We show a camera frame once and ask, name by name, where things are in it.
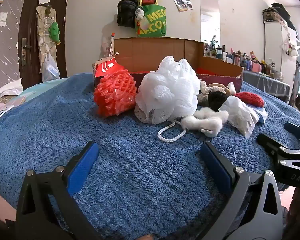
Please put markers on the brown cardboard box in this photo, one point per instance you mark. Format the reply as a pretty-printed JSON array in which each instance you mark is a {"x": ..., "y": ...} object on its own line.
[{"x": 152, "y": 50}]

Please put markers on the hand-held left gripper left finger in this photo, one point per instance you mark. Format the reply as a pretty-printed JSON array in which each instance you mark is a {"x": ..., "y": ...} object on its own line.
[{"x": 83, "y": 163}]

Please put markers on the green tote bag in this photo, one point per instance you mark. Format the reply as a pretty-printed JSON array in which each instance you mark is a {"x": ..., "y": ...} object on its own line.
[{"x": 155, "y": 22}]

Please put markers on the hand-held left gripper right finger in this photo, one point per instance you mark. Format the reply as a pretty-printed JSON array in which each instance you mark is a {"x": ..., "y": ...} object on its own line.
[{"x": 213, "y": 165}]

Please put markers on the green plush toy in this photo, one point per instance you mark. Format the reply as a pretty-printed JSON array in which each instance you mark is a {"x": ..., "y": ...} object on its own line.
[{"x": 54, "y": 32}]

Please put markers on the beige powder puff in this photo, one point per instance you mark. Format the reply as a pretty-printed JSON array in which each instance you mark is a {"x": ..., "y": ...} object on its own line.
[{"x": 226, "y": 87}]

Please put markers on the white wardrobe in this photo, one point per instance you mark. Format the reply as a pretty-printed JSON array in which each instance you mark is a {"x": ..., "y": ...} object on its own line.
[{"x": 272, "y": 45}]

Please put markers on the cluttered side table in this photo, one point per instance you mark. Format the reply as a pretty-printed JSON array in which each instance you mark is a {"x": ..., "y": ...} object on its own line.
[{"x": 250, "y": 63}]

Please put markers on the black knit scrunchie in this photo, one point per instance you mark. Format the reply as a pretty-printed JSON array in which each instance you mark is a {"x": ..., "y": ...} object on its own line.
[{"x": 217, "y": 100}]

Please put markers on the clear hanging plastic bag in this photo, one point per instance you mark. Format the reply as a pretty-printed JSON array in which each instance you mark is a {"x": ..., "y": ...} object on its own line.
[{"x": 50, "y": 70}]

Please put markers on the black backpack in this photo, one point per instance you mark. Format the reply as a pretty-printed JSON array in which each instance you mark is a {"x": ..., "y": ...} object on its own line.
[{"x": 125, "y": 12}]

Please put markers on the white fluffy hair clip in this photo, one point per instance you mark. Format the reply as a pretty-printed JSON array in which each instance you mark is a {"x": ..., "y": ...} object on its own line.
[{"x": 207, "y": 121}]

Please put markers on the blue fleece blanket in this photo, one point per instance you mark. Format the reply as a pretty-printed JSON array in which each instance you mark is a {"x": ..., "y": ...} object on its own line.
[{"x": 130, "y": 167}]

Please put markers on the blue and white cloth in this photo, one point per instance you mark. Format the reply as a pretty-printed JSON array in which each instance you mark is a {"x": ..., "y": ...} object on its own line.
[{"x": 261, "y": 116}]

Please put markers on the red foam net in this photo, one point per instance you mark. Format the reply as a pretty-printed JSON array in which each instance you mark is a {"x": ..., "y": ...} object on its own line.
[{"x": 115, "y": 92}]

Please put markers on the dark brown door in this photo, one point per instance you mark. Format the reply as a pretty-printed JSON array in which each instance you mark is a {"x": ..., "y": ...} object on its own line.
[{"x": 62, "y": 30}]

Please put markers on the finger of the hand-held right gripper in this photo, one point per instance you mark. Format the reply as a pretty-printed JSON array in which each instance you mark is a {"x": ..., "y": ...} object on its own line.
[
  {"x": 270, "y": 142},
  {"x": 297, "y": 131}
]

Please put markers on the white mesh bath pouf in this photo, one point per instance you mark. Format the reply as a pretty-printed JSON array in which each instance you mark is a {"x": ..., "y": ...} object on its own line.
[{"x": 167, "y": 90}]

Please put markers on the cream crochet scrunchie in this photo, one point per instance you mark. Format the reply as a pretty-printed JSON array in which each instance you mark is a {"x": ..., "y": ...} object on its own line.
[{"x": 204, "y": 87}]

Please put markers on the wall photo collage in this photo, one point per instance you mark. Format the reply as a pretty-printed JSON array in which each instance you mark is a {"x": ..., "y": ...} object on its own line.
[{"x": 182, "y": 1}]

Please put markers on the dark bags on wardrobe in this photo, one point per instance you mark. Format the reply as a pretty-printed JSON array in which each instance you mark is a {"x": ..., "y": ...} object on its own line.
[{"x": 277, "y": 11}]

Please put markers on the hanging door organizer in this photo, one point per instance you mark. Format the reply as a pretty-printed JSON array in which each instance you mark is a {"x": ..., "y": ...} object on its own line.
[{"x": 43, "y": 37}]

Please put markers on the white hanging plush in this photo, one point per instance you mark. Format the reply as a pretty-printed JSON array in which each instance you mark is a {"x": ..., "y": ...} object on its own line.
[{"x": 291, "y": 47}]

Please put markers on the white stick with red cap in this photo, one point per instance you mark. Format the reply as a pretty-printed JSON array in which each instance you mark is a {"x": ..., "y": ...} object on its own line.
[{"x": 112, "y": 43}]

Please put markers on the wall mirror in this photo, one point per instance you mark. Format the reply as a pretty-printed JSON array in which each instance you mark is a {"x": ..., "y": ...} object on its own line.
[{"x": 210, "y": 20}]

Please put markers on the red knit rabbit pouch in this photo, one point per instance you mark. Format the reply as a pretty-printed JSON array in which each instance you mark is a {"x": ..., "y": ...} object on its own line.
[{"x": 250, "y": 98}]

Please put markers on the white tissue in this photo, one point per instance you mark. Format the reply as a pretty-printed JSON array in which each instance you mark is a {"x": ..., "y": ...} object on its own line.
[{"x": 240, "y": 115}]

